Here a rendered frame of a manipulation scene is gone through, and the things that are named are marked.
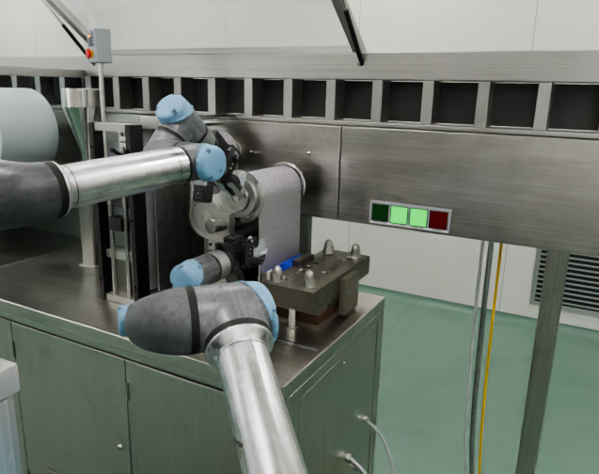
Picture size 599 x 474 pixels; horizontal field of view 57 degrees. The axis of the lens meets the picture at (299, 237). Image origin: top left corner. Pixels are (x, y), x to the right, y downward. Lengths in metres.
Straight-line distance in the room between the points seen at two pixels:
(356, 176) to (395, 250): 2.57
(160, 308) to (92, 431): 0.97
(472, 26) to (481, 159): 2.47
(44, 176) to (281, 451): 0.55
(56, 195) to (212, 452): 0.85
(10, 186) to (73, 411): 1.07
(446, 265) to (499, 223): 2.57
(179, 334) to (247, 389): 0.16
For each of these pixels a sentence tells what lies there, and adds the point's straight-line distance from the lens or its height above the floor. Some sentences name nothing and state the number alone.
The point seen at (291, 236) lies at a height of 1.10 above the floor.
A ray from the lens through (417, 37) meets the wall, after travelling 4.11.
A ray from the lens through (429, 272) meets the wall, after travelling 4.23.
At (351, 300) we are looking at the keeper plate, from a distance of 1.65.
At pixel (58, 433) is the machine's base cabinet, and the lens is 2.00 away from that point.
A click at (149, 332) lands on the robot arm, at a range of 0.94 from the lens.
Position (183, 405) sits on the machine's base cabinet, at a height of 0.74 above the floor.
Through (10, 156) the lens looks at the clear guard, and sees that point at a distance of 2.23.
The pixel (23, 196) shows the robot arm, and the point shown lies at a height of 1.37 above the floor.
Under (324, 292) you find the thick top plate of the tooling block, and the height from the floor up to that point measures 1.01.
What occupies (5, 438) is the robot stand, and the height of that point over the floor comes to 1.18.
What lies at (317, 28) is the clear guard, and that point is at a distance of 1.74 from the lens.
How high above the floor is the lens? 1.54
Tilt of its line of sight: 15 degrees down
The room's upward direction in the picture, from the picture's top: 1 degrees clockwise
